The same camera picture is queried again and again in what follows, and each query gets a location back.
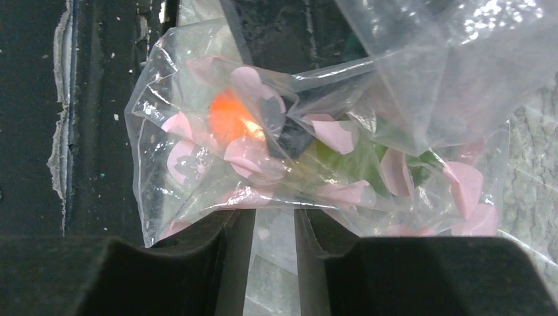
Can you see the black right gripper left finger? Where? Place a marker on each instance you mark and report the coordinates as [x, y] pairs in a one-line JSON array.
[[200, 270]]

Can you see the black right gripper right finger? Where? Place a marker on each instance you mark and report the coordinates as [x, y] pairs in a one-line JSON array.
[[340, 273]]

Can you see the fake orange green mango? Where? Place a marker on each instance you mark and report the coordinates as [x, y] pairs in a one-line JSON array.
[[230, 120]]

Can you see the clear zip top bag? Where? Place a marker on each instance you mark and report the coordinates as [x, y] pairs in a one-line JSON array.
[[430, 87]]

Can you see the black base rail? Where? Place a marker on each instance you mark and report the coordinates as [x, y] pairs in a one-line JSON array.
[[68, 69]]

